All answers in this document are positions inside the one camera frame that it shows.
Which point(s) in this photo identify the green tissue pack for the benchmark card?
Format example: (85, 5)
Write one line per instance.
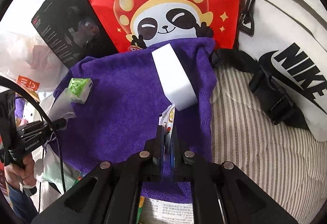
(79, 89)

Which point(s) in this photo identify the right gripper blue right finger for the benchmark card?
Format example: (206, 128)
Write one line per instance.
(175, 158)

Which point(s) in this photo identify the white Nike bag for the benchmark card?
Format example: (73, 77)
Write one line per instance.
(282, 44)

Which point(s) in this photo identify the purple fleece towel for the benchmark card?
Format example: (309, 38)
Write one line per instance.
(122, 110)

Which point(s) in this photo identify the black headset box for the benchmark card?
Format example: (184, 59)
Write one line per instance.
(72, 30)

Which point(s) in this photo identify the orange slice snack packet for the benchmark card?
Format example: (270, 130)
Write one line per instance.
(166, 120)

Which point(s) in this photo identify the white Miniso plastic bag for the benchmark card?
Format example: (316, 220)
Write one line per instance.
(27, 60)

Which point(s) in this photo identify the person's left hand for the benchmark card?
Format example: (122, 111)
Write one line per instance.
(14, 174)

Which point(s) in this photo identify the white sponge block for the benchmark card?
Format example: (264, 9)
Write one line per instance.
(175, 83)

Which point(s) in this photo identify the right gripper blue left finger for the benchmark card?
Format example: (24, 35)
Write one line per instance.
(158, 150)

